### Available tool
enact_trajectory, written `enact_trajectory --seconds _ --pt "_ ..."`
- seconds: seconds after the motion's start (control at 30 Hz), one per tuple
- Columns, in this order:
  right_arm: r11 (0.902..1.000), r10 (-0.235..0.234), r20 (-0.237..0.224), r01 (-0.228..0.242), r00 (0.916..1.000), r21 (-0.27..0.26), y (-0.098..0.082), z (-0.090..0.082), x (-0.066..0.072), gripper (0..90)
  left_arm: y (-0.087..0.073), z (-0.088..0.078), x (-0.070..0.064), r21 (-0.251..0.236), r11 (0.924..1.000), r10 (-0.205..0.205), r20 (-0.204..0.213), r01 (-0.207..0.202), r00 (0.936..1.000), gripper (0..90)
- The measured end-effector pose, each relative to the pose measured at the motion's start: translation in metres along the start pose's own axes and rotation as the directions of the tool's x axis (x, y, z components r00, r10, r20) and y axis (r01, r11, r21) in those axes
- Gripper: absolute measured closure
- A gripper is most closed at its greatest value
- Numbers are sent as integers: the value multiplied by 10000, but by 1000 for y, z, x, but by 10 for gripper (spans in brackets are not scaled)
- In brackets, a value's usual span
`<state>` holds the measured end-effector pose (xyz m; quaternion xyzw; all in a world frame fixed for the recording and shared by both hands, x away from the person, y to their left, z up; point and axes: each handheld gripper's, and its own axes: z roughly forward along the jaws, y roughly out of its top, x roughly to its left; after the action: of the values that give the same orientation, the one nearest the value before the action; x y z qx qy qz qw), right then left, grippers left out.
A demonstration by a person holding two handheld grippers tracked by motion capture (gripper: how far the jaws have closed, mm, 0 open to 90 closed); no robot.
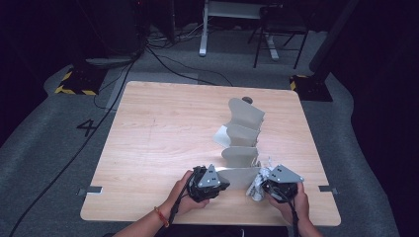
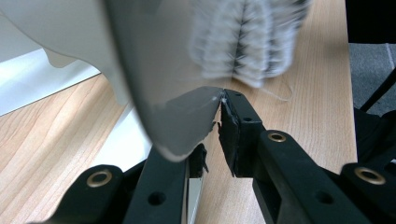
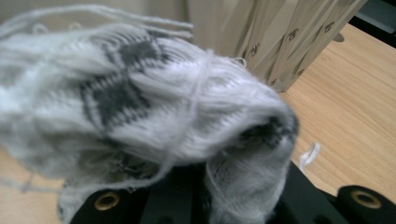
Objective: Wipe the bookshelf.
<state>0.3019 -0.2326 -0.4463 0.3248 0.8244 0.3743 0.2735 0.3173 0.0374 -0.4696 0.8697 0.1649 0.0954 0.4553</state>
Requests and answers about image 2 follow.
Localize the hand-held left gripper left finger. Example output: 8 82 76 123
121 142 209 224

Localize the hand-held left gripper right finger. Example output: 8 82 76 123
217 88 372 224

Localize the expandable metal bookend rack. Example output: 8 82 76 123
0 0 226 224

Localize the white black striped cloth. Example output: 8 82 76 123
189 0 313 103

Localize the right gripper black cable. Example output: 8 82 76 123
360 65 396 114

